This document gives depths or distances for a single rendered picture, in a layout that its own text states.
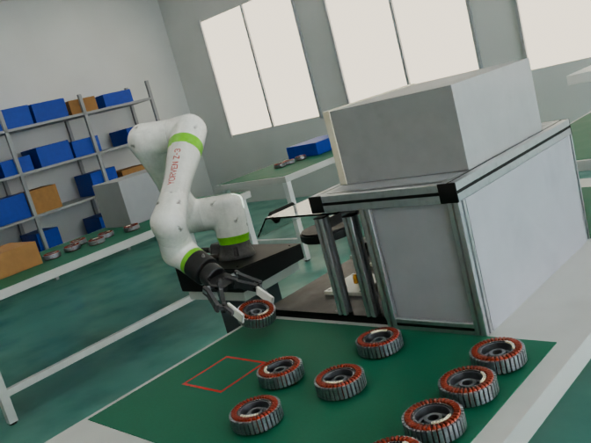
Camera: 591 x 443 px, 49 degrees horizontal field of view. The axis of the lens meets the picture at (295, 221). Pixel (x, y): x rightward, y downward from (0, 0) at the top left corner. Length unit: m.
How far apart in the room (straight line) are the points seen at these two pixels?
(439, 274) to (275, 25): 7.07
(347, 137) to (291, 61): 6.64
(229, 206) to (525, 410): 1.53
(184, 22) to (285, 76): 1.98
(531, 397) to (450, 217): 0.43
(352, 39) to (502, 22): 1.80
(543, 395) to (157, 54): 8.96
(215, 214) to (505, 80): 1.23
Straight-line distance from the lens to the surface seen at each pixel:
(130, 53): 9.64
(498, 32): 6.83
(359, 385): 1.42
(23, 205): 7.97
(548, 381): 1.36
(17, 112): 8.09
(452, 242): 1.53
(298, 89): 8.35
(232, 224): 2.50
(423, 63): 7.24
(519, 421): 1.25
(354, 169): 1.75
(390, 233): 1.61
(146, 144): 2.31
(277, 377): 1.53
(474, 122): 1.61
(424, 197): 1.51
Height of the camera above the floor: 1.40
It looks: 11 degrees down
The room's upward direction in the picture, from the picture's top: 15 degrees counter-clockwise
